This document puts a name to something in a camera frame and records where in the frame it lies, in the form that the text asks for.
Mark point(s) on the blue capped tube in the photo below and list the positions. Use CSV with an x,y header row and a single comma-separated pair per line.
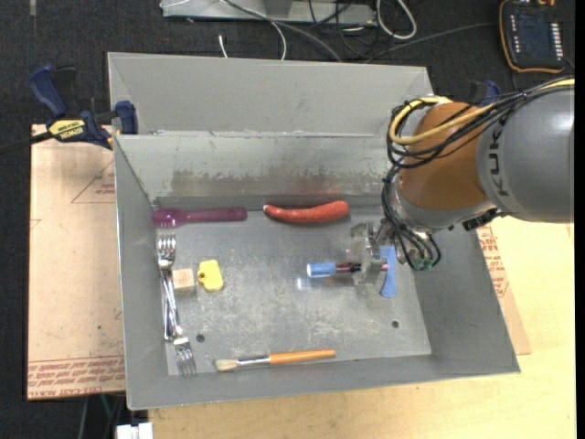
x,y
322,270

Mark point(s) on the pale wooden cube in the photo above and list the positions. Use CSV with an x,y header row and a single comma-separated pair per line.
x,y
183,281

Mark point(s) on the red toy sausage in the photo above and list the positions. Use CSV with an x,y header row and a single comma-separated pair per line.
x,y
306,213

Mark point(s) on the grey metal bin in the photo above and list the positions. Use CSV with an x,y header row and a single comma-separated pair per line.
x,y
283,300

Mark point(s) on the short metal fork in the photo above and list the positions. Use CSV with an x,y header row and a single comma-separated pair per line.
x,y
185,357

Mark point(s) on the brown cardboard board red print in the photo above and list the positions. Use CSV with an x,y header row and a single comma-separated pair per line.
x,y
73,291

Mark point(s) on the yellow plastic tag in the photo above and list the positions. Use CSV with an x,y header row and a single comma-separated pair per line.
x,y
211,276

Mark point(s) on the purple plastic spoon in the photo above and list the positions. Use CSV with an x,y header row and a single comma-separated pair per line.
x,y
201,215

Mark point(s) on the long metal fork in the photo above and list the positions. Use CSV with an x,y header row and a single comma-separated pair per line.
x,y
167,263

